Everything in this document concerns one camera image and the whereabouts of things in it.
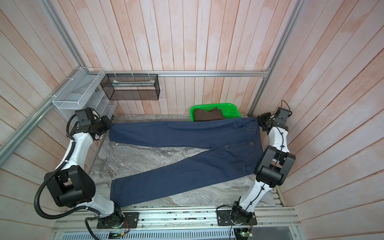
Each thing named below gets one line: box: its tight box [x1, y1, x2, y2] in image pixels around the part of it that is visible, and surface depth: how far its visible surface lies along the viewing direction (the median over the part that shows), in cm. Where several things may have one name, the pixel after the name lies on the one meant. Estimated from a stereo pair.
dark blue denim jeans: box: [109, 117, 263, 207], surface depth 95 cm
